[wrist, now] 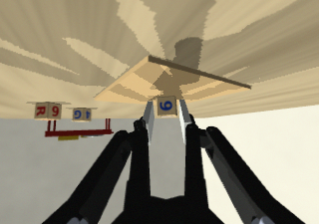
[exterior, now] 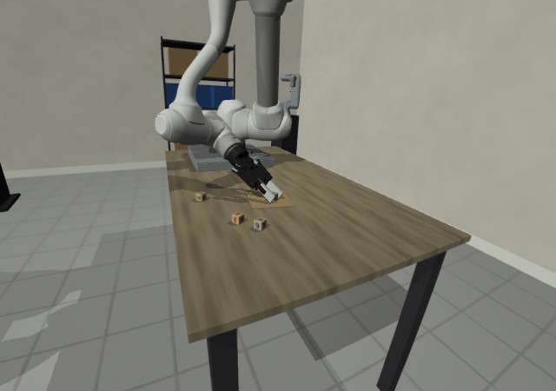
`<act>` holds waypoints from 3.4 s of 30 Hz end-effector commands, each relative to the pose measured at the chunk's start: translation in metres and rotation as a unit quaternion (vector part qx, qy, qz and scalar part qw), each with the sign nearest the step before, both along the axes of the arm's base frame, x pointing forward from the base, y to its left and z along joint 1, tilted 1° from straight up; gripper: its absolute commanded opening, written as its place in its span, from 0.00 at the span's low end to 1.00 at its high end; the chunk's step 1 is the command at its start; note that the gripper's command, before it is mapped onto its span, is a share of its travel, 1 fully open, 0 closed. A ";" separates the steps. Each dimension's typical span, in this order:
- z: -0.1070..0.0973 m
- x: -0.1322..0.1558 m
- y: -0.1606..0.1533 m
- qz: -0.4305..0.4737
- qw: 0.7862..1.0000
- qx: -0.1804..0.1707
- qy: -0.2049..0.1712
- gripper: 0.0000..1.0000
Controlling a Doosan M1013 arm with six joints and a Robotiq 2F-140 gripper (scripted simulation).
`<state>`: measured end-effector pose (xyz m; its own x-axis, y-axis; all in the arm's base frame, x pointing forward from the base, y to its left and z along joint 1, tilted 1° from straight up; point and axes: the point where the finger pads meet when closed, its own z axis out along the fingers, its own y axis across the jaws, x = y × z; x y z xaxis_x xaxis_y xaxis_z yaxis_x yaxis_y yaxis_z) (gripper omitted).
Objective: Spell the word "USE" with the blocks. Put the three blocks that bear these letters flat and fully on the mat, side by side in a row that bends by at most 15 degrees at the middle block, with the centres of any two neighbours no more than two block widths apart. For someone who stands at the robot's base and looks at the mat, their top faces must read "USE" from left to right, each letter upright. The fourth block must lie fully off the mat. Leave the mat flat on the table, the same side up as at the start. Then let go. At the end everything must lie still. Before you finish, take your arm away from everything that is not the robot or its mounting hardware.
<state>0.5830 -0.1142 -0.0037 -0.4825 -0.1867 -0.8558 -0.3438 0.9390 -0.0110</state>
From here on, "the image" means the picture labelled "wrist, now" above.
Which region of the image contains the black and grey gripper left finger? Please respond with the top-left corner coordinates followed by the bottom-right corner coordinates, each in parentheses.
top-left (42, 101), bottom-right (155, 224)

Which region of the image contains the tan flat mat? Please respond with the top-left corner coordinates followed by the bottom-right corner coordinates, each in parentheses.
top-left (95, 56), bottom-right (251, 106)

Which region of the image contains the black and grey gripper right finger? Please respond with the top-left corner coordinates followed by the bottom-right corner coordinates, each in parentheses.
top-left (179, 100), bottom-right (306, 224)

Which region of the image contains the wooden letter block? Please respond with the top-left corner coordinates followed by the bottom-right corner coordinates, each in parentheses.
top-left (157, 96), bottom-right (177, 117)
top-left (34, 103), bottom-right (62, 120)
top-left (72, 108), bottom-right (92, 121)

